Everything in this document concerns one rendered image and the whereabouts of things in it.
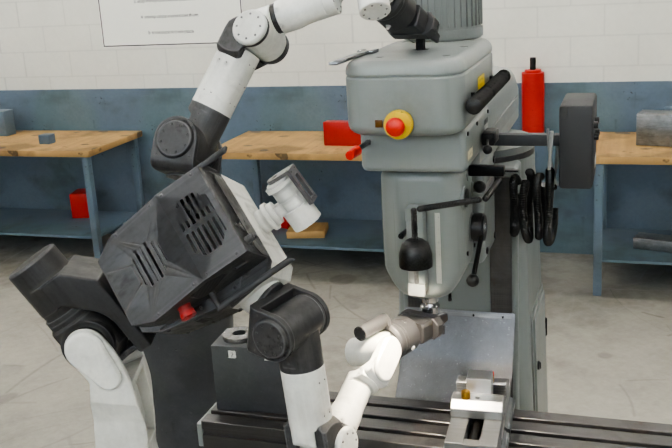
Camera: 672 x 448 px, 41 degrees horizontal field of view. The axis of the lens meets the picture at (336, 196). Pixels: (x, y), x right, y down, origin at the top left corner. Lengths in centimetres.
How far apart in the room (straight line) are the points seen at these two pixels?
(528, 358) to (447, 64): 111
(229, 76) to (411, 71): 38
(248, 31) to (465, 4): 60
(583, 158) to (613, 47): 400
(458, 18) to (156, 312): 102
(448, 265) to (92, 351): 81
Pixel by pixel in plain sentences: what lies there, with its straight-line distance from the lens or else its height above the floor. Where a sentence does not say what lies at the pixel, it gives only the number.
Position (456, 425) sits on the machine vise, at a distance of 224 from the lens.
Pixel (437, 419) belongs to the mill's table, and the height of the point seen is 95.
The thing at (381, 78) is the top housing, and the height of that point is 185.
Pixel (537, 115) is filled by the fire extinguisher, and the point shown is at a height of 100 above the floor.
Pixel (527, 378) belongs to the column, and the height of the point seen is 90.
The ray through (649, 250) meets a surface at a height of 23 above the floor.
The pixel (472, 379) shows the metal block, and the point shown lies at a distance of 229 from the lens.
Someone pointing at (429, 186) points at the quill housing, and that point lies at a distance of 207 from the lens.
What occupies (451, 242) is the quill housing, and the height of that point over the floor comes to 146.
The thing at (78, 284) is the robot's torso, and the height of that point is 150.
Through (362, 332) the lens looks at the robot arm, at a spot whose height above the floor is 129.
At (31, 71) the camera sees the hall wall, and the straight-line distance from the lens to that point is 783.
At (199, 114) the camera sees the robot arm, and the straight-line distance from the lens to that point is 193.
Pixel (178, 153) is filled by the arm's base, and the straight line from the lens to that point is 188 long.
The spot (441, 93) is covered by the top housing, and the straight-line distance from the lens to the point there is 189.
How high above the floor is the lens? 211
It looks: 15 degrees down
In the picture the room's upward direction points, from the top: 3 degrees counter-clockwise
